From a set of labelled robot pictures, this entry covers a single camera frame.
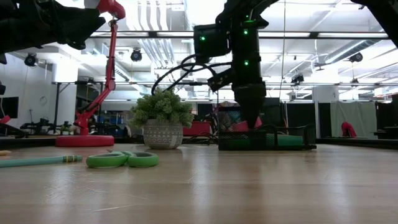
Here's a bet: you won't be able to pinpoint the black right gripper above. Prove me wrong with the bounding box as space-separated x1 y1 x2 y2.
232 49 267 128

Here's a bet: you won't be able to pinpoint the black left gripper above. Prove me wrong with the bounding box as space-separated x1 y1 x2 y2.
0 0 107 54

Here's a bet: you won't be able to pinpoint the green handled scissors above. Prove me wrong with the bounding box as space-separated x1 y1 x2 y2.
86 150 160 170

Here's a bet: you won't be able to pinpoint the teal pencil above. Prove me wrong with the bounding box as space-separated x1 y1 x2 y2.
0 154 83 169

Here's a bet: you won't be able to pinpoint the black mesh desk organizer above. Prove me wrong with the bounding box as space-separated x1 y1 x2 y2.
217 104 317 152

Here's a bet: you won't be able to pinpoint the red storage bin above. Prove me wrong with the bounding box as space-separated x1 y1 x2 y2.
183 121 214 137

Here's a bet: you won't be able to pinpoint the white column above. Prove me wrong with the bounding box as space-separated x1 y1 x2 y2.
312 85 340 138

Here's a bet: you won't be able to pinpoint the green plant in patterned pot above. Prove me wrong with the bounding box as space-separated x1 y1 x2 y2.
129 86 196 151

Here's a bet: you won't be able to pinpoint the black monitor screen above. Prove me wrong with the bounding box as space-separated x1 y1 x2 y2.
0 96 19 119

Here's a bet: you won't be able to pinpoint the red chair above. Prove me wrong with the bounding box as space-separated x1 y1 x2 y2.
341 121 358 139

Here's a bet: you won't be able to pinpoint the grey partition curtain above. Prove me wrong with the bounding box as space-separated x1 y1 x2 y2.
330 101 377 139

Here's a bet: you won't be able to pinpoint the red desk lamp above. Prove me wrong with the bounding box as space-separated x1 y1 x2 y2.
55 0 127 148

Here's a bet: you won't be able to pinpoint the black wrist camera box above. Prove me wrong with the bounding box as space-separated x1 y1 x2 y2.
207 67 234 93

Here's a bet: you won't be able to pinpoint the black round ceiling camera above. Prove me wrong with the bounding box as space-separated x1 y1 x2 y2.
129 48 143 62

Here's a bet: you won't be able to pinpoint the black metal stand frame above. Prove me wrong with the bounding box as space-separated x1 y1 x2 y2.
172 82 220 144

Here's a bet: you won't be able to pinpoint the thin hanging wire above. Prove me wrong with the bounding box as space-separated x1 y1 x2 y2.
280 0 287 100

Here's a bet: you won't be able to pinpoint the black camera cable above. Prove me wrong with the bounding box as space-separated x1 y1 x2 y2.
150 54 233 96

